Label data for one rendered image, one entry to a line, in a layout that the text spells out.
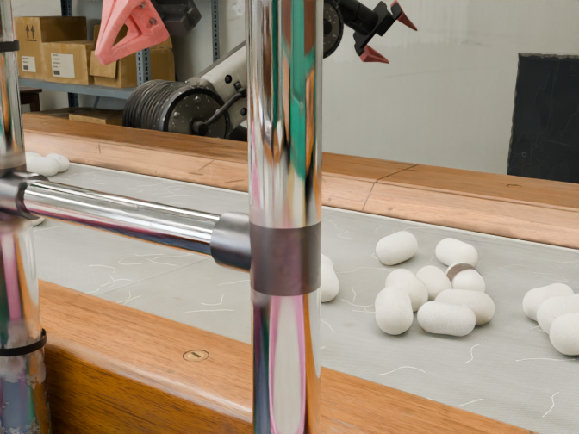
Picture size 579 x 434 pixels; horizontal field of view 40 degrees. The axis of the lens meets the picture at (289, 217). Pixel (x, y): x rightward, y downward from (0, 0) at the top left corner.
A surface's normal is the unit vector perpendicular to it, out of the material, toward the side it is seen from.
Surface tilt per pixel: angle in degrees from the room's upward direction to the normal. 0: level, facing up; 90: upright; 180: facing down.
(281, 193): 90
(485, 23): 90
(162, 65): 90
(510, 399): 0
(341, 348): 0
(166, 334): 0
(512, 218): 45
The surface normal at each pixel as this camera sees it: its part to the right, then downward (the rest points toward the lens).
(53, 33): 0.80, 0.15
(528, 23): -0.66, 0.21
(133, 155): -0.41, -0.53
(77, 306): 0.00, -0.96
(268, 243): -0.45, 0.24
